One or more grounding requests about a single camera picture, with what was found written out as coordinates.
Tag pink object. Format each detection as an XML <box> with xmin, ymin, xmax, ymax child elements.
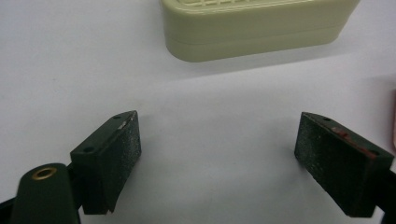
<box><xmin>390</xmin><ymin>89</ymin><xmax>396</xmax><ymax>149</ymax></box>

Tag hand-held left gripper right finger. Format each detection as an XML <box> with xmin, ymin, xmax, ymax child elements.
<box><xmin>293</xmin><ymin>111</ymin><xmax>396</xmax><ymax>218</ymax></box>

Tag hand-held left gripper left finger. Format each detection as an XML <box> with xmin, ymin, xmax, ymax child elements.
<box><xmin>69</xmin><ymin>109</ymin><xmax>143</xmax><ymax>216</ymax></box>

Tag cream plastic drain tray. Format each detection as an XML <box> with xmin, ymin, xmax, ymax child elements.
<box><xmin>159</xmin><ymin>0</ymin><xmax>362</xmax><ymax>63</ymax></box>

